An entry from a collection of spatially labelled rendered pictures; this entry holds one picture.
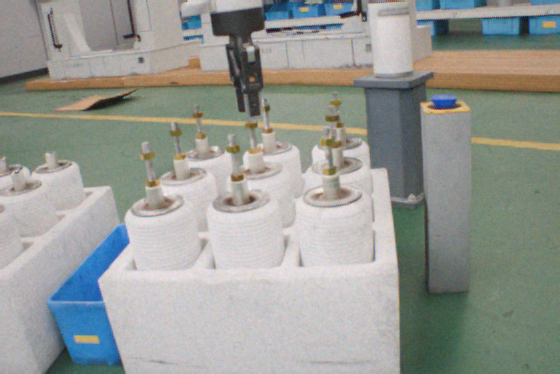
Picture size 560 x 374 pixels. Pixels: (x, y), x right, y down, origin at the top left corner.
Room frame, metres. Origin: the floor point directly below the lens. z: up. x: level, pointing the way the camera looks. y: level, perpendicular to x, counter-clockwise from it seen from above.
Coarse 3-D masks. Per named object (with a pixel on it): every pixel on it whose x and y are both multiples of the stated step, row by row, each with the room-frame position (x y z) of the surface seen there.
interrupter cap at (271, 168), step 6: (264, 162) 0.81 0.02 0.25; (270, 162) 0.81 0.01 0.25; (240, 168) 0.80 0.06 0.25; (246, 168) 0.80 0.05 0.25; (270, 168) 0.78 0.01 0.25; (276, 168) 0.78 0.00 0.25; (282, 168) 0.78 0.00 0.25; (246, 174) 0.77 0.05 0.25; (252, 174) 0.77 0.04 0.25; (258, 174) 0.76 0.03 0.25; (264, 174) 0.76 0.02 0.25; (270, 174) 0.75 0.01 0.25; (276, 174) 0.76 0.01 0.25; (252, 180) 0.75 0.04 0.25
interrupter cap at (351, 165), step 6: (318, 162) 0.78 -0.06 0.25; (324, 162) 0.78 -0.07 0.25; (348, 162) 0.77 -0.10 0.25; (354, 162) 0.76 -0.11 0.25; (360, 162) 0.75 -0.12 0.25; (312, 168) 0.75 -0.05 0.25; (318, 168) 0.75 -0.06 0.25; (342, 168) 0.75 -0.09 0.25; (348, 168) 0.74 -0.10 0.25; (354, 168) 0.73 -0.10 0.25; (360, 168) 0.74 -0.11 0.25
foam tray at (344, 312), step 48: (384, 192) 0.81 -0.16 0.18; (288, 240) 0.70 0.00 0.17; (384, 240) 0.64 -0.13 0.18; (144, 288) 0.61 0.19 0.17; (192, 288) 0.60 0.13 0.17; (240, 288) 0.59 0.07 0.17; (288, 288) 0.58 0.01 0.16; (336, 288) 0.57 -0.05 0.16; (384, 288) 0.56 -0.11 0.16; (144, 336) 0.62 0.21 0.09; (192, 336) 0.60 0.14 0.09; (240, 336) 0.59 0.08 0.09; (288, 336) 0.58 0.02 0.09; (336, 336) 0.57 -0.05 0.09; (384, 336) 0.56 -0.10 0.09
